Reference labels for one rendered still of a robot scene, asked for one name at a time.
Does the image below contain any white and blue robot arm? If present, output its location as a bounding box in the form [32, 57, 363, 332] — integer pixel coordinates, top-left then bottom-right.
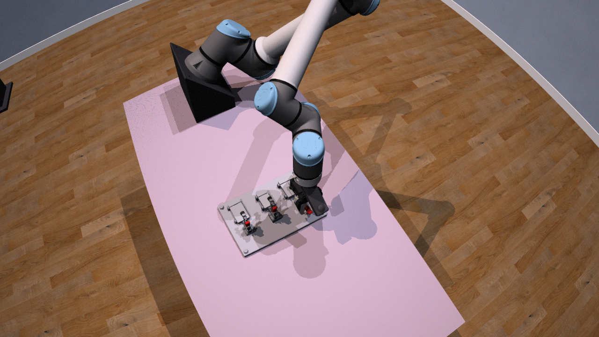
[185, 0, 380, 216]

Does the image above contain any grey toggle clamp with red handle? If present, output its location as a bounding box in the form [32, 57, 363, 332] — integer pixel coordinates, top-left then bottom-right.
[267, 196, 281, 223]
[288, 182, 313, 214]

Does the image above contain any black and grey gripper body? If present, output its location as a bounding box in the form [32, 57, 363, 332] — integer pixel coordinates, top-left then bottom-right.
[290, 178, 308, 204]

